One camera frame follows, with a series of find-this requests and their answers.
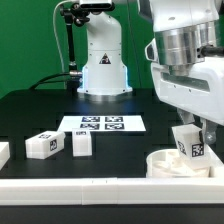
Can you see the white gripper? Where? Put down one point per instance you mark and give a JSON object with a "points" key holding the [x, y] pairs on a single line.
{"points": [[199, 91]]}

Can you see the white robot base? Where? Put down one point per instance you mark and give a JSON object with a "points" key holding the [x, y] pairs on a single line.
{"points": [[104, 75]]}

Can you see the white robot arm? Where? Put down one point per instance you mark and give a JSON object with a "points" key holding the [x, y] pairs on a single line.
{"points": [[187, 60]]}

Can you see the white sheet with tags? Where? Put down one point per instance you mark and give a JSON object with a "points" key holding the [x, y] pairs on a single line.
{"points": [[129, 123]]}

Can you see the white front wall barrier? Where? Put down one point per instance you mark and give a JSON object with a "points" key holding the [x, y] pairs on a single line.
{"points": [[115, 191]]}

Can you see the camera on mount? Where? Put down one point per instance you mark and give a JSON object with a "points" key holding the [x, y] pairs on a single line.
{"points": [[97, 5]]}

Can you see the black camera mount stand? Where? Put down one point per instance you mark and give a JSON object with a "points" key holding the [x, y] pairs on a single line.
{"points": [[74, 15]]}

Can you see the white left wall barrier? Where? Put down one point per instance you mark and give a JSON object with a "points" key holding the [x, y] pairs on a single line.
{"points": [[4, 153]]}

